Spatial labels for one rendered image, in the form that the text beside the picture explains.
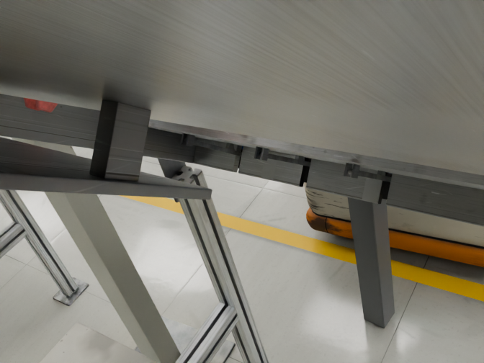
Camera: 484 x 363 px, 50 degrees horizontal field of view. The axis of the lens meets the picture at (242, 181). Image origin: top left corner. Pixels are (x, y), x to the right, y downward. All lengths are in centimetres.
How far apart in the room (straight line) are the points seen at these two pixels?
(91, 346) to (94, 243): 36
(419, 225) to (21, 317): 119
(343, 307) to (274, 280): 22
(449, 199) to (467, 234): 72
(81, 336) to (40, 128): 27
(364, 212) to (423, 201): 45
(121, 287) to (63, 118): 57
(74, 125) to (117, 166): 41
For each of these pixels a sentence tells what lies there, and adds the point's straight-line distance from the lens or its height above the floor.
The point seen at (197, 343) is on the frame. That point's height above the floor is 32.
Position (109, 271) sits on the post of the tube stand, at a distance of 109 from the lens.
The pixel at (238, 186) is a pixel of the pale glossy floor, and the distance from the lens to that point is 185.
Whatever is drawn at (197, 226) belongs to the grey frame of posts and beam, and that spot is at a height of 53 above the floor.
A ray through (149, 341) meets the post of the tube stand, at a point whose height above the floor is 18.
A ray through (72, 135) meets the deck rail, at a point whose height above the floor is 85.
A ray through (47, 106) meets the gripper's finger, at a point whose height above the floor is 94.
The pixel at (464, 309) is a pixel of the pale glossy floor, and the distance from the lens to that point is 142.
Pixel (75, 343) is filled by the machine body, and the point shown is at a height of 62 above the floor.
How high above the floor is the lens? 113
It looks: 37 degrees down
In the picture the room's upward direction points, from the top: 16 degrees counter-clockwise
